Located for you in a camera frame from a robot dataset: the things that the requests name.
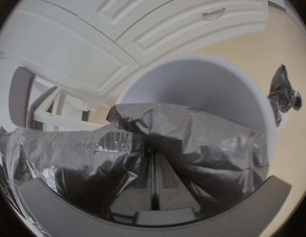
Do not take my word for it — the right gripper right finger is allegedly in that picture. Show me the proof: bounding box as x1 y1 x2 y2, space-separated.
156 154 202 213

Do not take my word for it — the white wardrobe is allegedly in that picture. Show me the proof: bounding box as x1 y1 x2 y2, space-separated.
0 0 269 105

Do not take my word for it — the black plastic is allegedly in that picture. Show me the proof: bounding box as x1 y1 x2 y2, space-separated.
267 64 303 127

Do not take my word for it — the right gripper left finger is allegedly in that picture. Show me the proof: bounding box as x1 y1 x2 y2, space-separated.
111 154 156 218

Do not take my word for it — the black plastic bag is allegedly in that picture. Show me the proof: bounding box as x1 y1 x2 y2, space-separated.
0 103 270 231

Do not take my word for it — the grey white chair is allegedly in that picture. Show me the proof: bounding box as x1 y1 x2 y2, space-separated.
8 67 111 132

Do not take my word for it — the white trash bin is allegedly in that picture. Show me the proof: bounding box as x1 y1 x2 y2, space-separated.
115 53 277 182

